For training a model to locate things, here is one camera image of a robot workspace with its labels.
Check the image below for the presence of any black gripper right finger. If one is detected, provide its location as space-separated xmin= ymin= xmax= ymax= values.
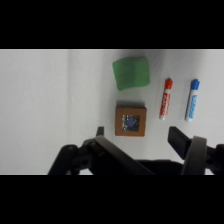
xmin=167 ymin=126 xmax=224 ymax=176

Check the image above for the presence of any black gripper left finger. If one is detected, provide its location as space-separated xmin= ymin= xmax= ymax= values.
xmin=48 ymin=126 xmax=155 ymax=176

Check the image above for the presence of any brown square wooden block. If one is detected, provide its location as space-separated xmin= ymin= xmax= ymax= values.
xmin=114 ymin=101 xmax=148 ymax=137

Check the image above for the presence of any blue whiteboard marker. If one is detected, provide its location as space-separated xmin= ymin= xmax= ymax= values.
xmin=184 ymin=78 xmax=201 ymax=122

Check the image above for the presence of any red whiteboard marker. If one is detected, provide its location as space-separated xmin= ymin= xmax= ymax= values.
xmin=158 ymin=77 xmax=174 ymax=121

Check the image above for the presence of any green folded cloth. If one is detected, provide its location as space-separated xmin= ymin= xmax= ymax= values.
xmin=112 ymin=55 xmax=151 ymax=92

